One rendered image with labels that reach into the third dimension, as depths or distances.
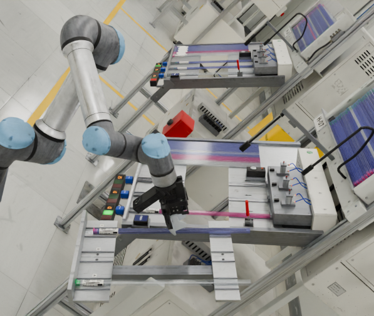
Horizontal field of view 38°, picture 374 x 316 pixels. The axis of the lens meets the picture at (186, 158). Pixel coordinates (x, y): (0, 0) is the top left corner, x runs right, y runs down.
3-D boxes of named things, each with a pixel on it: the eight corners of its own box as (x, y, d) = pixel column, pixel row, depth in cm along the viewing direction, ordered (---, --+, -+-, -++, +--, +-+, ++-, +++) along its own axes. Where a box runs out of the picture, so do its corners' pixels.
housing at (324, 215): (309, 246, 192) (314, 213, 185) (294, 175, 235) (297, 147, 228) (331, 247, 192) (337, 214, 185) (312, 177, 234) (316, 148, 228)
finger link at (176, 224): (189, 238, 170) (183, 215, 166) (171, 241, 171) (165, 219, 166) (189, 232, 173) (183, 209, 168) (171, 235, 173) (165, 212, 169)
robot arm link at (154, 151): (150, 128, 158) (172, 133, 153) (158, 158, 164) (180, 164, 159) (133, 143, 154) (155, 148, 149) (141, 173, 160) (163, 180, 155)
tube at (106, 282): (75, 286, 154) (74, 283, 153) (76, 282, 155) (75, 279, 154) (250, 285, 156) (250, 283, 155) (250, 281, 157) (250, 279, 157)
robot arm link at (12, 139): (-25, 136, 175) (-2, 110, 170) (10, 142, 186) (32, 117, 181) (-14, 165, 170) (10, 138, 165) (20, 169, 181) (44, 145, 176)
